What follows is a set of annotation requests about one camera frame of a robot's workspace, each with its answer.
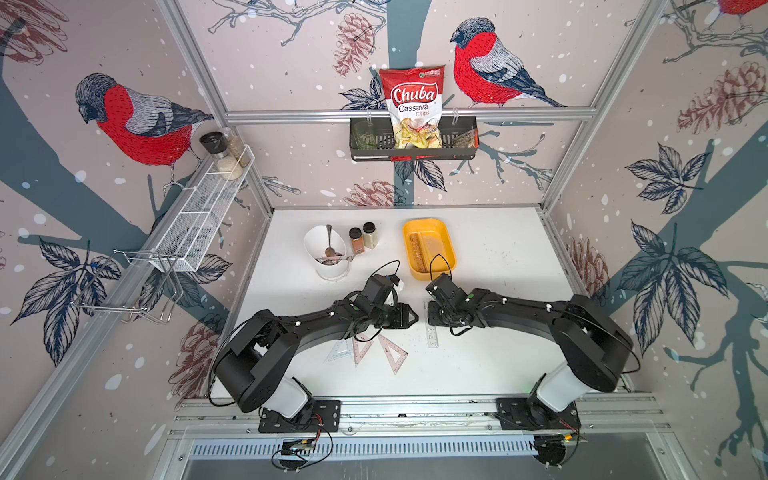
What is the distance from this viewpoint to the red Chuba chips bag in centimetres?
81

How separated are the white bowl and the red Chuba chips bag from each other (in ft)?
1.16

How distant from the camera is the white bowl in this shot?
Result: 3.03 feet
